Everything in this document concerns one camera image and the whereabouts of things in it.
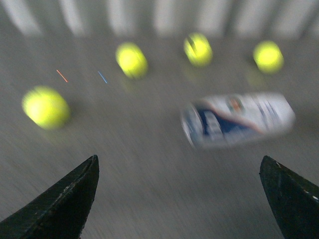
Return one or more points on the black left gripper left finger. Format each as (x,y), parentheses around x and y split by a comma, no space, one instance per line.
(61,211)

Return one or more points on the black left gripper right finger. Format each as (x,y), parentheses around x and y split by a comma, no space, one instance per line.
(293,200)

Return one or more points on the clear Wilson tennis ball can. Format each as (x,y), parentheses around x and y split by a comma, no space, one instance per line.
(233,119)

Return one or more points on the yellow tennis ball near left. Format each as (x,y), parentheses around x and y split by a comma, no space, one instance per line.
(46,107)

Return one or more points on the yellow tennis ball far right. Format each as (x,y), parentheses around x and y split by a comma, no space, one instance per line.
(268,57)

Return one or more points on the yellow tennis ball centre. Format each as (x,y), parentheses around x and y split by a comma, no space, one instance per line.
(131,60)

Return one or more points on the yellow Wilson tennis ball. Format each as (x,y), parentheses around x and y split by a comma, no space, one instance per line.
(198,50)

